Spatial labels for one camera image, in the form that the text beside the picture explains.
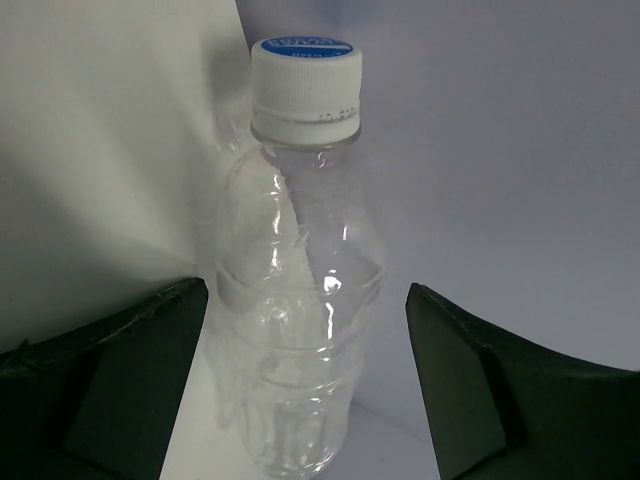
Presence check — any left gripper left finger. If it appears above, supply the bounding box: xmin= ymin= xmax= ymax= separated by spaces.
xmin=1 ymin=278 xmax=208 ymax=479

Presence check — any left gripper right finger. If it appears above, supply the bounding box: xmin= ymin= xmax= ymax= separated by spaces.
xmin=406 ymin=284 xmax=639 ymax=479

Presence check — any clear bottle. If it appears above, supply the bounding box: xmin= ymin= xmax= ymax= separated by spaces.
xmin=215 ymin=36 xmax=387 ymax=479

